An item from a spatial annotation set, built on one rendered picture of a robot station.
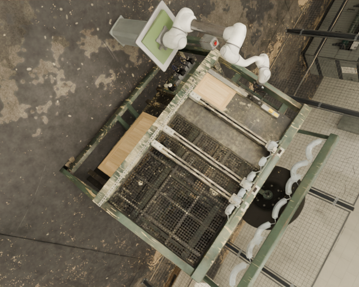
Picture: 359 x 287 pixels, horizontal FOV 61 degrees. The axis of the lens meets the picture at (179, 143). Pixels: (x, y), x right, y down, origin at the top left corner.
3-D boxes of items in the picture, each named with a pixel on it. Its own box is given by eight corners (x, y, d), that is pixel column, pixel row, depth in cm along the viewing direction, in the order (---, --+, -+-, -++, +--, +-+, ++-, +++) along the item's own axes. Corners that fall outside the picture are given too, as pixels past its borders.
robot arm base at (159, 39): (153, 44, 303) (156, 45, 300) (164, 24, 303) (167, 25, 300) (163, 53, 317) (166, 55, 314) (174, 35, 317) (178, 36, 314)
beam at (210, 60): (212, 52, 371) (213, 46, 360) (220, 57, 369) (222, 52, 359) (93, 201, 320) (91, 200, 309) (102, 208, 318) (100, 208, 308)
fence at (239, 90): (209, 70, 358) (209, 68, 354) (278, 115, 346) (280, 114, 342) (207, 73, 356) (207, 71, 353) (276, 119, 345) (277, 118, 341)
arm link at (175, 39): (159, 43, 302) (174, 48, 288) (167, 25, 299) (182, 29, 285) (170, 49, 314) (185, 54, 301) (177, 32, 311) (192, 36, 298)
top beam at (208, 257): (301, 106, 350) (304, 103, 341) (308, 111, 349) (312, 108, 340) (189, 275, 300) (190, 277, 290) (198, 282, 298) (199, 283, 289)
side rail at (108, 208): (107, 201, 320) (106, 201, 310) (194, 267, 307) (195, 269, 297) (103, 208, 319) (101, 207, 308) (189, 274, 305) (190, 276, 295)
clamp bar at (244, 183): (166, 125, 338) (166, 118, 315) (257, 188, 324) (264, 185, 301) (161, 132, 336) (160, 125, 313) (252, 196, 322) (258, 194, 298)
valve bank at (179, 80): (182, 50, 360) (197, 53, 344) (187, 59, 370) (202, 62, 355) (156, 81, 348) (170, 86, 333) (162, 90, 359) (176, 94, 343)
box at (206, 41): (203, 33, 350) (216, 35, 338) (207, 41, 359) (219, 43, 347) (198, 40, 347) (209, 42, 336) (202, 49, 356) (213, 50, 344)
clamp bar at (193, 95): (192, 91, 349) (194, 82, 326) (281, 151, 335) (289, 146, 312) (187, 98, 347) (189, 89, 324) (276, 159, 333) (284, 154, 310)
